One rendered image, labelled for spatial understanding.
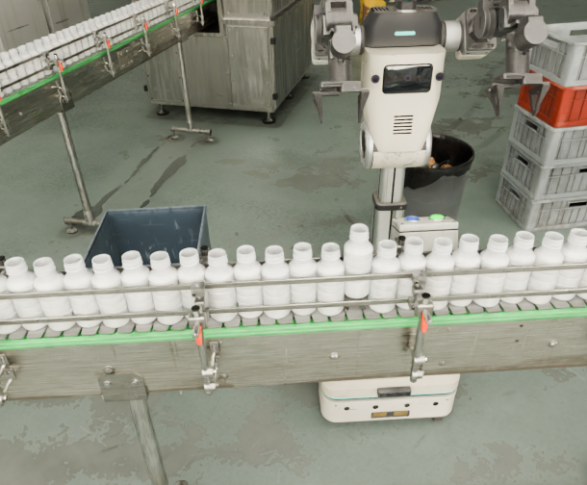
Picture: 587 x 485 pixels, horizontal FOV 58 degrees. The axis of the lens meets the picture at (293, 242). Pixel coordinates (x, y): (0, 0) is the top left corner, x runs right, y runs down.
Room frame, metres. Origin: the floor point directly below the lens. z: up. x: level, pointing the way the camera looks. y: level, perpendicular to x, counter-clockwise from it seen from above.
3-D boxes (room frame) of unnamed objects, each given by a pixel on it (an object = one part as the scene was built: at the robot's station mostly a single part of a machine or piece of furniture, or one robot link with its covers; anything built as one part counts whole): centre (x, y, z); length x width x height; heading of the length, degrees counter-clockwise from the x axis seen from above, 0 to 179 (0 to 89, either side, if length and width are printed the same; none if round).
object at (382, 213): (1.65, -0.34, 0.65); 0.11 x 0.11 x 0.40; 2
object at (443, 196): (2.51, -0.70, 0.32); 0.45 x 0.45 x 0.64
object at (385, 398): (1.64, -0.34, 0.24); 0.68 x 0.53 x 0.41; 2
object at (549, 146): (2.92, -1.66, 0.55); 0.61 x 0.41 x 0.22; 100
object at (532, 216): (2.92, -1.67, 0.11); 0.61 x 0.41 x 0.22; 98
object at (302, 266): (0.90, -0.02, 1.08); 0.06 x 0.06 x 0.17
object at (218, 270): (0.89, 0.16, 1.08); 0.06 x 0.06 x 0.17
